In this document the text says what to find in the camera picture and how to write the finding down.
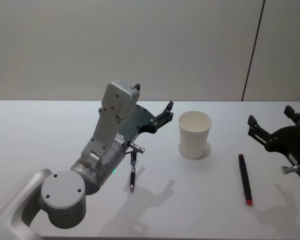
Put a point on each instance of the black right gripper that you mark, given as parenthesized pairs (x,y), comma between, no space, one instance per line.
(292,142)

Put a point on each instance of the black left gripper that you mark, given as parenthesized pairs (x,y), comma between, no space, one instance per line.
(137,120)

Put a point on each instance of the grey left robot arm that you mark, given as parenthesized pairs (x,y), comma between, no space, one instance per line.
(62,195)

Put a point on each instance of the white paper cup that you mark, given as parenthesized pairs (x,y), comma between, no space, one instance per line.
(193,140)

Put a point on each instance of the long black red-tipped marker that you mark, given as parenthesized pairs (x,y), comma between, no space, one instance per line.
(245,177)

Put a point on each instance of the short black pen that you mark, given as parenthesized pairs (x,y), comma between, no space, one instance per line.
(132,175)

